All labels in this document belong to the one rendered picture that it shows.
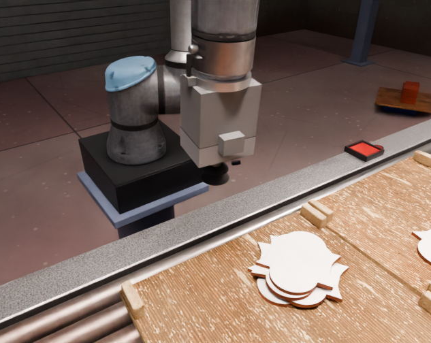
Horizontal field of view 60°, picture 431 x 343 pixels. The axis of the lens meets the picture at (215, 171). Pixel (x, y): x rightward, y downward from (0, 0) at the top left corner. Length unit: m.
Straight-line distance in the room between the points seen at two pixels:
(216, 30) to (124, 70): 0.47
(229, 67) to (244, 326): 0.38
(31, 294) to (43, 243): 1.57
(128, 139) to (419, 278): 0.66
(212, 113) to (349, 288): 0.39
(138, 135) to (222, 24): 0.53
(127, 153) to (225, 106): 0.51
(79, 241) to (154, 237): 1.48
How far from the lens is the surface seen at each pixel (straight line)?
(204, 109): 0.44
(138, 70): 0.85
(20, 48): 5.16
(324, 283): 0.63
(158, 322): 0.61
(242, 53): 0.43
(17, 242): 2.37
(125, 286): 0.63
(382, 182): 0.97
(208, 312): 0.62
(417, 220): 0.88
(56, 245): 2.26
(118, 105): 0.88
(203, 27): 0.43
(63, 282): 0.73
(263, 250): 0.68
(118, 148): 0.93
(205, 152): 0.47
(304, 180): 0.96
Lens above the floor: 1.43
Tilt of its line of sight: 32 degrees down
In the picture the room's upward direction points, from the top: straight up
